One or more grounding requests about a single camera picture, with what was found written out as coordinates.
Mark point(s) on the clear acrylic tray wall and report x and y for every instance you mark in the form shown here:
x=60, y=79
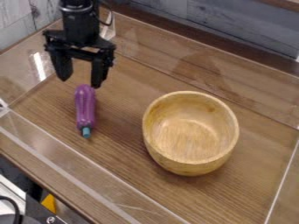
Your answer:
x=86, y=187

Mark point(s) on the brown wooden bowl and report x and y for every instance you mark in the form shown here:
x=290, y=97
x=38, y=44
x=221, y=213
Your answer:
x=189, y=132

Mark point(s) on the purple toy eggplant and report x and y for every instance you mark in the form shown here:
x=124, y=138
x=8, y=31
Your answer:
x=84, y=105

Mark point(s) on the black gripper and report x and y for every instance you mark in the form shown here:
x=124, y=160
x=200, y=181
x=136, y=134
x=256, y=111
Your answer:
x=77, y=41

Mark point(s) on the yellow black equipment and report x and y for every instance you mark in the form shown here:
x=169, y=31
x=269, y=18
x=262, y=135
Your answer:
x=46, y=210

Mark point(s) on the clear acrylic corner bracket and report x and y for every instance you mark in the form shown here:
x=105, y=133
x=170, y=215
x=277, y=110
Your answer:
x=108, y=27

